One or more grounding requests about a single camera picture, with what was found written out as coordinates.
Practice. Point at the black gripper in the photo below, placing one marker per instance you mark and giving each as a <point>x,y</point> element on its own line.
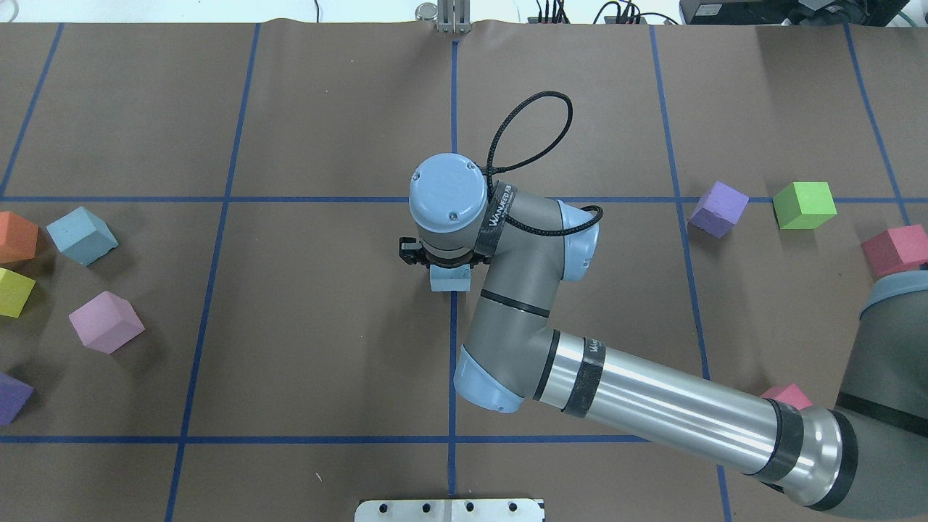
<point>408,253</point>

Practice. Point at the blue foam block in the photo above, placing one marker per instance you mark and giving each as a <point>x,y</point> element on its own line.
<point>82,236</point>
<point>450,280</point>

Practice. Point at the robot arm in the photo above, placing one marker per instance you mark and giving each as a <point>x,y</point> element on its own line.
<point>862,458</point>

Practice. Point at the purple foam block right side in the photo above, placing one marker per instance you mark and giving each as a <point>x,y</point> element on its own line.
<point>719,209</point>

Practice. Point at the purple foam block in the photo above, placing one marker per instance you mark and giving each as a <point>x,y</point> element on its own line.
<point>14,396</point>
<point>719,209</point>

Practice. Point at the light pink foam block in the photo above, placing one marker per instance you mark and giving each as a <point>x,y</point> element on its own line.
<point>106,323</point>

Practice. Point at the orange foam block left side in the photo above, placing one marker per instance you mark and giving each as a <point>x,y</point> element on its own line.
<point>19,238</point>

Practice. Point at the green foam block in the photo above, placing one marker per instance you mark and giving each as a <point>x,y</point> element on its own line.
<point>804,205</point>

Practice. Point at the yellow foam block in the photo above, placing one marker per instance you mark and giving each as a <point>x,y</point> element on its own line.
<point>15,291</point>

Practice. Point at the crimson foam block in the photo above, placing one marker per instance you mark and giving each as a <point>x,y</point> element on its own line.
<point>788,394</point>

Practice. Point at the purple foam block left side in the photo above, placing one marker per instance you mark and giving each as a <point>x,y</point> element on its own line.
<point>14,396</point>

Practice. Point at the magenta foam block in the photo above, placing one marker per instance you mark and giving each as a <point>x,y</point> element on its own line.
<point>896,250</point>

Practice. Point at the aluminium frame post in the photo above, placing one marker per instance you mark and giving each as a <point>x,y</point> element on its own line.
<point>453,16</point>

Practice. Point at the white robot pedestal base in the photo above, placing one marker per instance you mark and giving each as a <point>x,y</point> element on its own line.
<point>492,509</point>

